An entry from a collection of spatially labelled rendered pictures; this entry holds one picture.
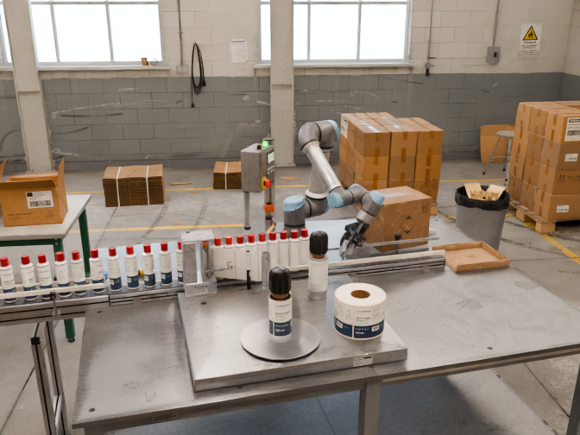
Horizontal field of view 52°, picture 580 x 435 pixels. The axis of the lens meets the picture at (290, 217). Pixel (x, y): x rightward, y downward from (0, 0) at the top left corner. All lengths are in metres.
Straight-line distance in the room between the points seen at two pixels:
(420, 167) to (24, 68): 5.01
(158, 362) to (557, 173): 4.54
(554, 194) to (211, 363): 4.50
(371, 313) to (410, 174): 4.04
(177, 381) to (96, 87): 6.32
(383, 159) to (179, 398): 4.37
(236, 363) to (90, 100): 6.38
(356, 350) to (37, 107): 6.68
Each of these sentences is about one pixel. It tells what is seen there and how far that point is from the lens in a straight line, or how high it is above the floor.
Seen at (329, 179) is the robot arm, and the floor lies 1.30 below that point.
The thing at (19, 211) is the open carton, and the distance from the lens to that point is 4.08.
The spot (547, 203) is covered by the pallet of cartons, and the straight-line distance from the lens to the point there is 6.19.
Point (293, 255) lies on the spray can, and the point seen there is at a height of 0.97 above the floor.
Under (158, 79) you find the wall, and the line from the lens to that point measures 8.09.
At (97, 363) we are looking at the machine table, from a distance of 2.41.
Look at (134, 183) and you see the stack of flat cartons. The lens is 6.72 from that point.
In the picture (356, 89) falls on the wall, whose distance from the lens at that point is 8.25.
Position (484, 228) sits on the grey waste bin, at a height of 0.37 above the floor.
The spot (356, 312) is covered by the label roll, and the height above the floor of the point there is 1.00.
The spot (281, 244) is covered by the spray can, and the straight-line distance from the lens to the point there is 2.82.
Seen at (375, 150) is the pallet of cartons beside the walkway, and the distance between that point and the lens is 6.07.
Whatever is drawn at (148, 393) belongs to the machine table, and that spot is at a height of 0.83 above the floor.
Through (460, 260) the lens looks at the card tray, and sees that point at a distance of 3.25.
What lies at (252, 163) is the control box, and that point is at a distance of 2.69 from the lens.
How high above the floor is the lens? 2.10
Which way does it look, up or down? 20 degrees down
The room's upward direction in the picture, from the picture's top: straight up
